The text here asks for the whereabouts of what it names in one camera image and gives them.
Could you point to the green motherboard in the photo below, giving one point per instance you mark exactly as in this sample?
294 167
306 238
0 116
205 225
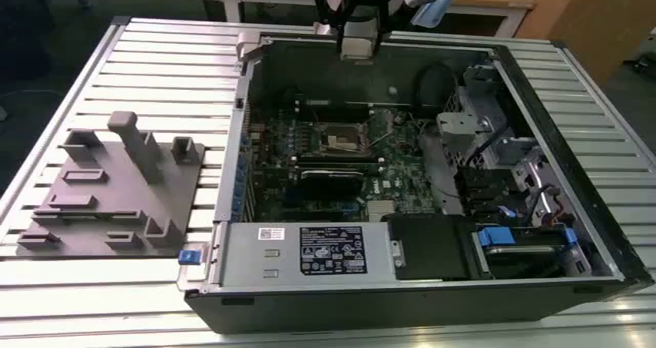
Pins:
404 171

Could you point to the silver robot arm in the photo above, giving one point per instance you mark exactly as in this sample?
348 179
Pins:
361 27

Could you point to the grey parts rack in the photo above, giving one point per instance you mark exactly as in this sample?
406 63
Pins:
117 194

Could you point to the hard disk in blue carrier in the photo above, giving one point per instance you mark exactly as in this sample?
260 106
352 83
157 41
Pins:
492 236

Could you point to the silver power supply unit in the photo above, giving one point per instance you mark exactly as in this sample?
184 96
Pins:
245 256

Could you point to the silver metal drive cage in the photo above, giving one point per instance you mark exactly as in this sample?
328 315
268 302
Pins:
461 127

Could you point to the black open PC case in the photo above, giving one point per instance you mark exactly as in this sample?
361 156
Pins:
358 309

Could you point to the CPU socket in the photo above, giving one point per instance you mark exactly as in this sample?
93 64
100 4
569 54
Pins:
324 153

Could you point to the black plastic drive bay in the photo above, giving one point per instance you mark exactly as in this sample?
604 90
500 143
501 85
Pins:
486 190

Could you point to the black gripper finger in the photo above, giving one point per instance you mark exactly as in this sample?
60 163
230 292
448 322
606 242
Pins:
382 25
344 29

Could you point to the wooden cabinet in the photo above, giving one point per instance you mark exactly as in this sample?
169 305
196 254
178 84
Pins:
594 25

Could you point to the pale blue teach pendant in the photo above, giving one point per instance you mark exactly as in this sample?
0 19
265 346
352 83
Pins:
434 12

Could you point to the blue case latch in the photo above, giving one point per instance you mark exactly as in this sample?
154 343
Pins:
188 256

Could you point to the silver chipset heatsink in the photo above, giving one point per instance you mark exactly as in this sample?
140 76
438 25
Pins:
382 206

